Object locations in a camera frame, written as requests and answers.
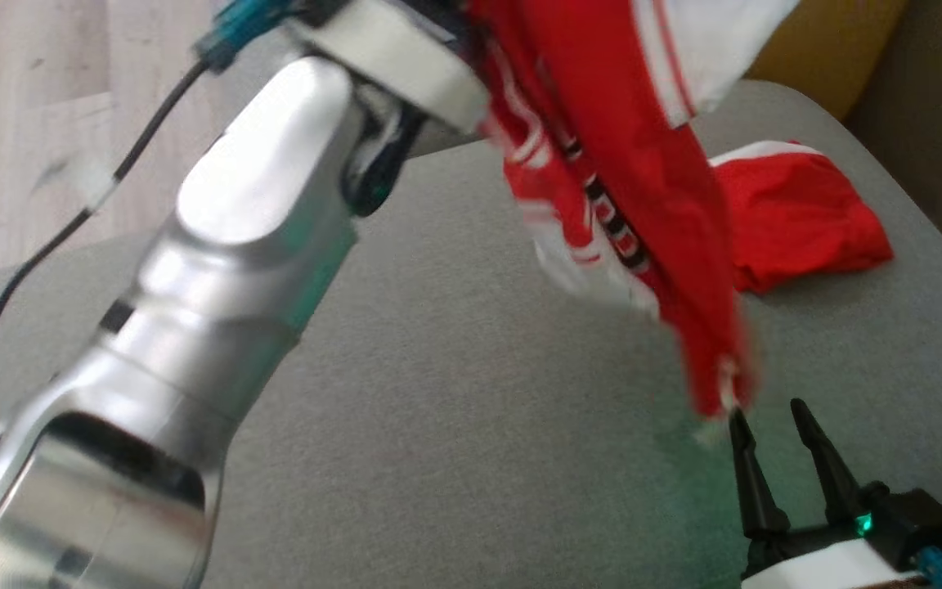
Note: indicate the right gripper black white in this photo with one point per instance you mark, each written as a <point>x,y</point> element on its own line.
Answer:
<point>839,564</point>

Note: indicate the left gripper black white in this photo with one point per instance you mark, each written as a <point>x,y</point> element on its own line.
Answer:
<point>405,57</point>

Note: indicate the red jersey with number print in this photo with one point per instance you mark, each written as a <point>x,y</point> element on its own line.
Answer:
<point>643,164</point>

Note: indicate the red shorts with white stripe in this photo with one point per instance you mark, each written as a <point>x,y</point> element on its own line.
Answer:
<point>806,221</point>

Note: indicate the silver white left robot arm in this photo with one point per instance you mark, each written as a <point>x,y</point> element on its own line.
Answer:
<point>193,286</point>

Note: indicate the large grey sofa seat cushion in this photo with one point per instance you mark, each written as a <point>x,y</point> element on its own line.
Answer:
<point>479,409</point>

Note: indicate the yellow upholstered cushion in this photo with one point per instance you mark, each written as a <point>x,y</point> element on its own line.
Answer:
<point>831,57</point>

